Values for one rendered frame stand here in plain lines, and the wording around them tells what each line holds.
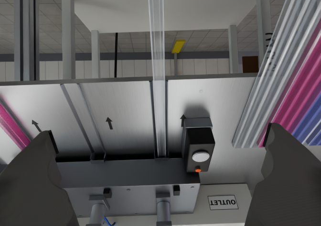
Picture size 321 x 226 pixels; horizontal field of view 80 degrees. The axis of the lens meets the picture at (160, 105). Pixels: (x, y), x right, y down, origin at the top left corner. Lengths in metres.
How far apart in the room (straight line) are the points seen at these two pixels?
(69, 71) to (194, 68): 2.80
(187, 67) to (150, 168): 3.03
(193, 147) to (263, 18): 0.58
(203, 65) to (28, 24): 2.99
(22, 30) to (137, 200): 0.50
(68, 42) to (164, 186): 0.55
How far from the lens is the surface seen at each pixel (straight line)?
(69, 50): 0.71
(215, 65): 3.46
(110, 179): 0.34
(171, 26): 0.97
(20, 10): 0.65
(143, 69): 3.24
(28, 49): 0.60
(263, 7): 0.78
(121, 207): 0.41
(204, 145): 0.27
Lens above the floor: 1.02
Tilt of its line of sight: 2 degrees down
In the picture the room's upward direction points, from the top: 178 degrees clockwise
